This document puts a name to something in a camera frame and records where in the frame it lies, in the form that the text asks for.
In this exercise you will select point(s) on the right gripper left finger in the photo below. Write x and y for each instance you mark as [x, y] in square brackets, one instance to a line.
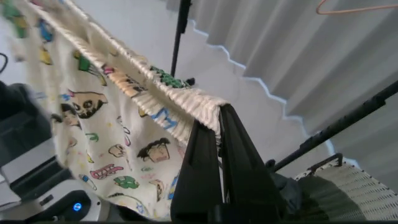
[202, 193]

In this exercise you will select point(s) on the dark grey garment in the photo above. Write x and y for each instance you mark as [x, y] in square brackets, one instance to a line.
[289, 189]

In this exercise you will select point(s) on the black clothes rack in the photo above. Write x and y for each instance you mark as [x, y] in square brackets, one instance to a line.
[342, 123]

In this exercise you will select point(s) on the white laundry basket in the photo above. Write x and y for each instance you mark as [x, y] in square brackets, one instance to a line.
[367, 193]

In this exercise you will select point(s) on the pink clothes hanger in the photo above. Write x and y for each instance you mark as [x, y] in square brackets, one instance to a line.
[357, 11]

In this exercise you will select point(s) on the white curtain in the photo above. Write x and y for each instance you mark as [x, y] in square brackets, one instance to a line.
[295, 46]

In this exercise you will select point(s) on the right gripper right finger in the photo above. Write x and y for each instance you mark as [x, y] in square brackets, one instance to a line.
[248, 193]

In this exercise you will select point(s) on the cream printed garment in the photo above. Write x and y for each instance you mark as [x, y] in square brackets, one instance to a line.
[109, 124]

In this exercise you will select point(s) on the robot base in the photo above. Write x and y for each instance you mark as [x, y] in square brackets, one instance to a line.
[28, 161]

